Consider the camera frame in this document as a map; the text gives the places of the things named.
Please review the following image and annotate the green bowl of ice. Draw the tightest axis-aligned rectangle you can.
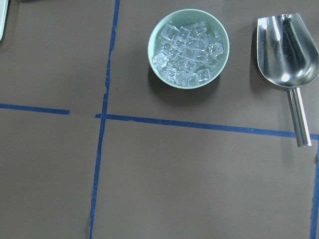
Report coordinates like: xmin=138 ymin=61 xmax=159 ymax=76
xmin=148 ymin=9 xmax=230 ymax=90

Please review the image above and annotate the steel ice scoop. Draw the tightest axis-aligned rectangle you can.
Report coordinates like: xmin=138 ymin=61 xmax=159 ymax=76
xmin=256 ymin=13 xmax=319 ymax=147

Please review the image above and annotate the cream bear tray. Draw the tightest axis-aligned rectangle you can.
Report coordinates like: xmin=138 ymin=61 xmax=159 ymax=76
xmin=0 ymin=0 xmax=9 ymax=40

